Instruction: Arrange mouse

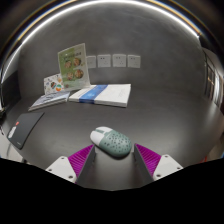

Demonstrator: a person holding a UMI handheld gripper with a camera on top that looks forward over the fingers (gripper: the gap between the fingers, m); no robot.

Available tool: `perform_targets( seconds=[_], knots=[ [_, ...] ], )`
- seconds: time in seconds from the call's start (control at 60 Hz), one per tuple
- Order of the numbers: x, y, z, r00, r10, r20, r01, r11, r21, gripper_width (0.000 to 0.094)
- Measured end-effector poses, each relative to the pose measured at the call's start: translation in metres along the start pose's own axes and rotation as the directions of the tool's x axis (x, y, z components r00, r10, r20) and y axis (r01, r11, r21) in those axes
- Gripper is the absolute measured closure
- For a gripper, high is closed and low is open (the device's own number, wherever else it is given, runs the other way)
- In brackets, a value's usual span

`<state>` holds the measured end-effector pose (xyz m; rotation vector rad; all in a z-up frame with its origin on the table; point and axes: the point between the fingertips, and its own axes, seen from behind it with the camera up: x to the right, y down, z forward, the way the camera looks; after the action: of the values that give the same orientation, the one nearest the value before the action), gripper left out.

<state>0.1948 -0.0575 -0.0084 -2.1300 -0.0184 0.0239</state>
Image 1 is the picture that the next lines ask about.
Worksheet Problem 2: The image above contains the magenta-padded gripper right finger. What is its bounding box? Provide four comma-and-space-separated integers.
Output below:
133, 143, 184, 186

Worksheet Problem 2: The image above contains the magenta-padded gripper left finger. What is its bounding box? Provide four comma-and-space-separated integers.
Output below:
45, 144, 98, 185

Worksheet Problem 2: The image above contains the green and white computer mouse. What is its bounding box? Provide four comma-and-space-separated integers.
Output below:
89, 125, 133, 159

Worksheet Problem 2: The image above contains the black mouse pad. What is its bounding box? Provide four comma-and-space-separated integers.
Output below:
6, 111, 45, 150

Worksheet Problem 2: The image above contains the grey magazine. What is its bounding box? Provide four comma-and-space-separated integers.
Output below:
27, 90, 72, 112

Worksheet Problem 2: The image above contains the white sticker card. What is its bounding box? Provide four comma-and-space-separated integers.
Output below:
43, 73, 65, 95

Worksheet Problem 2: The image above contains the white book with blue stripe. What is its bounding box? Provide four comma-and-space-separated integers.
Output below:
68, 83, 132, 108

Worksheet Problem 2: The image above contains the green printed leaflet stand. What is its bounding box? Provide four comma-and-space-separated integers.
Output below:
57, 42, 91, 92

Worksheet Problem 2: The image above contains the white wall sockets row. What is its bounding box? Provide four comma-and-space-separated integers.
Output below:
85, 53, 142, 70

